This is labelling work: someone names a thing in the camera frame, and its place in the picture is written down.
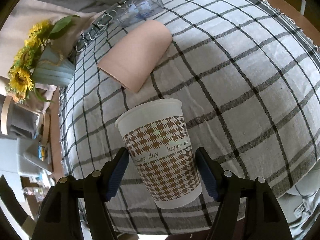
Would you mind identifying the pink cup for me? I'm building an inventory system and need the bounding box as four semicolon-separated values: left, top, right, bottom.
98;20;172;93

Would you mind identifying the houndstooth paper cup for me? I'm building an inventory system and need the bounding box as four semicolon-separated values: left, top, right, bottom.
115;99;202;209

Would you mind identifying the wooden chair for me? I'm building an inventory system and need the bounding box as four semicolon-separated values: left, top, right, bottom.
1;95;50;146

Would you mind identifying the light blue ribbed vase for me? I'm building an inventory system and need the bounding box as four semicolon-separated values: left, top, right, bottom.
32;44;75;87

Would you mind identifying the sunflower bouquet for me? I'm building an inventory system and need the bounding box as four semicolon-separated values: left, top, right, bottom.
5;15;79;104

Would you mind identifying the plaid tablecloth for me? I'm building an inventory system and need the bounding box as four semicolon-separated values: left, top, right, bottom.
58;0;320;236

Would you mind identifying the clear plastic cup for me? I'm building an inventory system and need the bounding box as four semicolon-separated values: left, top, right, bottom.
113;0;164;28

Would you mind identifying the beige curtain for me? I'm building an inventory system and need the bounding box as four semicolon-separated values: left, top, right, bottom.
1;0;99;104

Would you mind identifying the grey crumpled cloth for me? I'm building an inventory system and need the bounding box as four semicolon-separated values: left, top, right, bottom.
278;164;319;239

